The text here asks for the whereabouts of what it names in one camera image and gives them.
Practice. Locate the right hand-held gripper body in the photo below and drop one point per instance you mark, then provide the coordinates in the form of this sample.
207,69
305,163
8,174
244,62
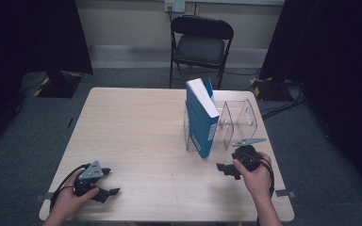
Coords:
247,155

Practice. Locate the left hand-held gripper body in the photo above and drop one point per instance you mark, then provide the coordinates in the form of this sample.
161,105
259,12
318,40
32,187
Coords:
89,177

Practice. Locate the clear acrylic book rack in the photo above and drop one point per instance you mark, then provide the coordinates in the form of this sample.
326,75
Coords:
238,125

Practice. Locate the blue book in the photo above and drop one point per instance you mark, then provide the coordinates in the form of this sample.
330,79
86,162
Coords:
201,125

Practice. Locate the person's right hand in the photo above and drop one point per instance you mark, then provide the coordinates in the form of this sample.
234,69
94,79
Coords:
257,182

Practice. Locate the person's left hand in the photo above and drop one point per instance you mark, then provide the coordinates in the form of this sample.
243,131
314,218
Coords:
67,201

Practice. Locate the grey tape strip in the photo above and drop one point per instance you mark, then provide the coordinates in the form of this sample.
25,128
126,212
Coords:
44,196
285,193

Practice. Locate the black stand base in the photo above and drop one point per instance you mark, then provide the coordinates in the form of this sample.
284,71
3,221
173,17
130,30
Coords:
59,84
270,89

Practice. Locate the black folding chair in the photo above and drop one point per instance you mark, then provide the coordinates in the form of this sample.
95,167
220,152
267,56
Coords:
201,47

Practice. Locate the black curtain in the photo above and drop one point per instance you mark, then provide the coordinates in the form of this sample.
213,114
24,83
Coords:
336,62
19,47

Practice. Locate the white wall socket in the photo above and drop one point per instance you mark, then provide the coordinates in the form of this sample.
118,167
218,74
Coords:
174,5

